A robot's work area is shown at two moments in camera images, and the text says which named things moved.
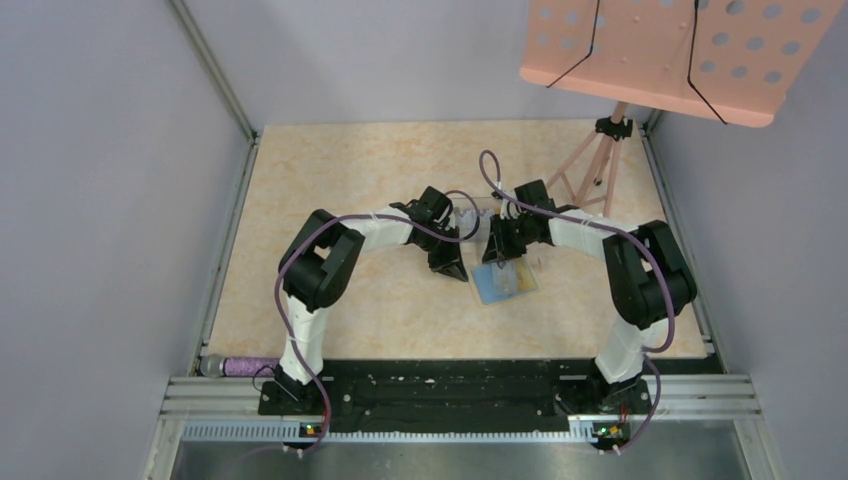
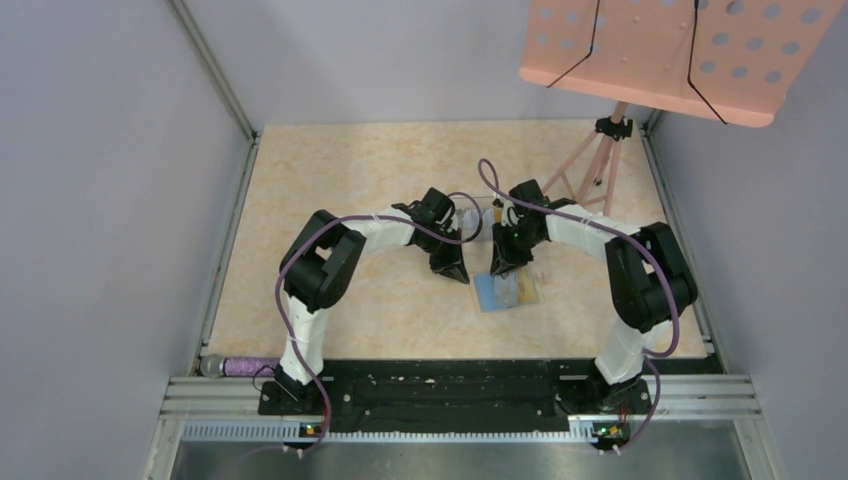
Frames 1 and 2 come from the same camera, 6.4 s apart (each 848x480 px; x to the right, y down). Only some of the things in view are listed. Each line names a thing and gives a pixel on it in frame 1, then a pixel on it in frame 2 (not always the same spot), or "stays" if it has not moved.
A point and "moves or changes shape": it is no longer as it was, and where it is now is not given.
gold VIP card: x=525 y=278 moves or changes shape
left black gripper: x=450 y=263 stays
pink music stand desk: x=728 y=60 stays
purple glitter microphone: x=213 y=366 stays
